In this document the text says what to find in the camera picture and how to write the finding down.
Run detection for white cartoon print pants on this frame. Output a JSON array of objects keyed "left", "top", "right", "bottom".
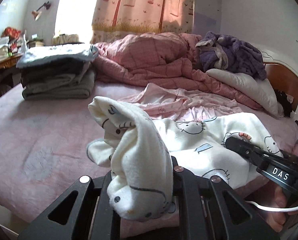
[{"left": 87, "top": 96, "right": 281, "bottom": 222}]

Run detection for person's right hand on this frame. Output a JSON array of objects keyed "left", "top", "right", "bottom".
[{"left": 264, "top": 181, "right": 287, "bottom": 232}]

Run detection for white pillow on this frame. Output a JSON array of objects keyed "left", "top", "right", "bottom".
[{"left": 206, "top": 69, "right": 284, "bottom": 118}]

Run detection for wooden headboard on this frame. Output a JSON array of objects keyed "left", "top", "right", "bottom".
[{"left": 265, "top": 62, "right": 298, "bottom": 111}]

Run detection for pink bed sheet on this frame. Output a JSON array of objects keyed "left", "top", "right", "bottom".
[{"left": 0, "top": 82, "right": 298, "bottom": 222}]

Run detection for pink printed garment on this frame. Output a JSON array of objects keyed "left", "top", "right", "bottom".
[{"left": 120, "top": 83, "right": 242, "bottom": 121}]

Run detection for purple fleece garment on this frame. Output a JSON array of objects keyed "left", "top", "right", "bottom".
[{"left": 196, "top": 31, "right": 267, "bottom": 80}]

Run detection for pink checked quilt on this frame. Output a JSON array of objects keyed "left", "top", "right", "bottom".
[{"left": 92, "top": 33, "right": 262, "bottom": 110}]

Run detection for stack of folded clothes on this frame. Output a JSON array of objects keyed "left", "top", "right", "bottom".
[{"left": 16, "top": 43, "right": 99, "bottom": 100}]

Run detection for wooden desk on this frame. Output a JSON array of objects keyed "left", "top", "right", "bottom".
[{"left": 0, "top": 53, "right": 23, "bottom": 103}]

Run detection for yellow patterned cushion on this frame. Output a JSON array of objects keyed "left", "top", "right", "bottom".
[{"left": 52, "top": 34, "right": 80, "bottom": 46}]

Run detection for red snack bag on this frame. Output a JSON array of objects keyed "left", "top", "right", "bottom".
[{"left": 1, "top": 27, "right": 21, "bottom": 40}]

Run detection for tree print curtain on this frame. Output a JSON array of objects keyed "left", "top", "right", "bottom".
[{"left": 91, "top": 0, "right": 194, "bottom": 43}]

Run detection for white cable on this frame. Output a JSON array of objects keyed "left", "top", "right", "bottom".
[{"left": 245, "top": 199, "right": 298, "bottom": 212}]

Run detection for wall lamp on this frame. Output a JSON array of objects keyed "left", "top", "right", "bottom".
[{"left": 31, "top": 1, "right": 51, "bottom": 21}]

